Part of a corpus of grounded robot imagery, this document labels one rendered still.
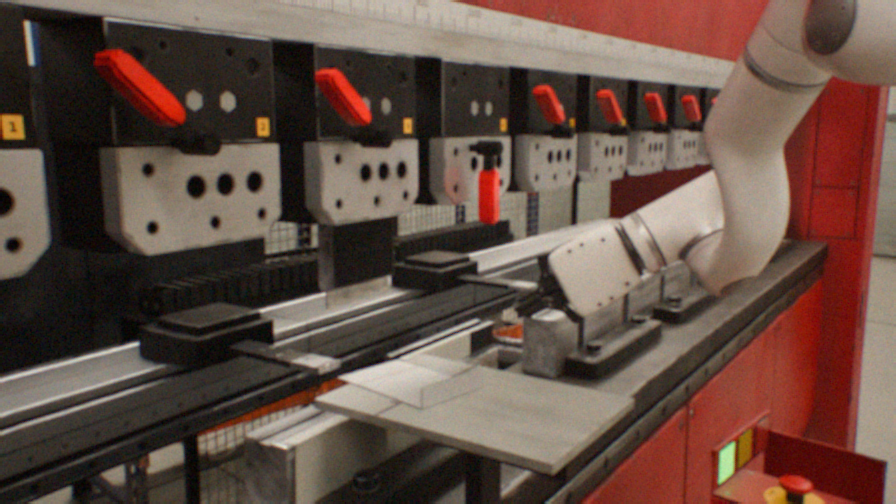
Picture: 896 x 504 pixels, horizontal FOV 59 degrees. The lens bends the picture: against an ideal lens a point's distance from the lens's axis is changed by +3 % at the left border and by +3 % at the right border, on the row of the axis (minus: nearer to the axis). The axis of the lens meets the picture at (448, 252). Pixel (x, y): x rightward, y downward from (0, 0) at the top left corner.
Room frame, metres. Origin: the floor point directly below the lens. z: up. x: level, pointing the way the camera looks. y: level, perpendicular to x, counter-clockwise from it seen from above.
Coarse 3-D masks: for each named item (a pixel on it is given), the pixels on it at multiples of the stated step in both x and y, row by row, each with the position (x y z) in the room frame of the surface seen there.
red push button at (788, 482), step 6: (780, 480) 0.96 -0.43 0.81; (786, 480) 0.95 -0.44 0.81; (792, 480) 0.95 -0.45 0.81; (798, 480) 0.95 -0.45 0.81; (804, 480) 0.96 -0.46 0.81; (780, 486) 0.96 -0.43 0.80; (786, 486) 0.95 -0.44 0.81; (792, 486) 0.94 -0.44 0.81; (798, 486) 0.94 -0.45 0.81; (804, 486) 0.94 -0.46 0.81; (810, 486) 0.94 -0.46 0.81; (786, 492) 0.96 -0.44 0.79; (792, 492) 0.94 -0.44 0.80; (798, 492) 0.94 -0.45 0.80; (804, 492) 0.94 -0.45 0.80; (810, 492) 0.94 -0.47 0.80; (786, 498) 0.96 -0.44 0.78; (792, 498) 0.95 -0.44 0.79; (798, 498) 0.95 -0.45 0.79
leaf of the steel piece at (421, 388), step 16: (416, 368) 0.82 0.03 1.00; (480, 368) 0.76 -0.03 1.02; (368, 384) 0.77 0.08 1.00; (384, 384) 0.77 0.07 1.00; (400, 384) 0.77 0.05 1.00; (416, 384) 0.77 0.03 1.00; (432, 384) 0.71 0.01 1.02; (448, 384) 0.73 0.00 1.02; (464, 384) 0.74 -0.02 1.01; (480, 384) 0.76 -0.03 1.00; (400, 400) 0.72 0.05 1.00; (416, 400) 0.72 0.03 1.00; (432, 400) 0.71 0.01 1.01
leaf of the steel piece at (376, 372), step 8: (368, 368) 0.82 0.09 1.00; (376, 368) 0.82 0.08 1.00; (384, 368) 0.82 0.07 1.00; (392, 368) 0.82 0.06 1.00; (400, 368) 0.82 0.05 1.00; (408, 368) 0.82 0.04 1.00; (344, 376) 0.79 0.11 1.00; (352, 376) 0.79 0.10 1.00; (360, 376) 0.79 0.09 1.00; (368, 376) 0.79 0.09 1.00; (376, 376) 0.79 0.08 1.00; (384, 376) 0.79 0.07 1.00
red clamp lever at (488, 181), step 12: (480, 144) 0.90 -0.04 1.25; (492, 144) 0.89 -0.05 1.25; (492, 156) 0.90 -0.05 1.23; (492, 168) 0.90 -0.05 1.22; (480, 180) 0.90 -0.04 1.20; (492, 180) 0.90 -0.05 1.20; (480, 192) 0.90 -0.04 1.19; (492, 192) 0.90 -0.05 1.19; (480, 204) 0.90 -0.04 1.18; (492, 204) 0.90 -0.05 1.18; (480, 216) 0.90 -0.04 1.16; (492, 216) 0.90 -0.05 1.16
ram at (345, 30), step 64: (0, 0) 0.49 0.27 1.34; (64, 0) 0.53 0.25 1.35; (128, 0) 0.56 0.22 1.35; (192, 0) 0.61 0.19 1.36; (256, 0) 0.66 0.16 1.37; (448, 0) 0.89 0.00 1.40; (512, 0) 1.01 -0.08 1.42; (576, 0) 1.16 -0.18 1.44; (640, 0) 1.37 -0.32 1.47; (704, 0) 1.66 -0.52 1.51; (768, 0) 2.10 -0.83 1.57; (512, 64) 1.01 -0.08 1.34; (576, 64) 1.17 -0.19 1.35; (640, 64) 1.38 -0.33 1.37
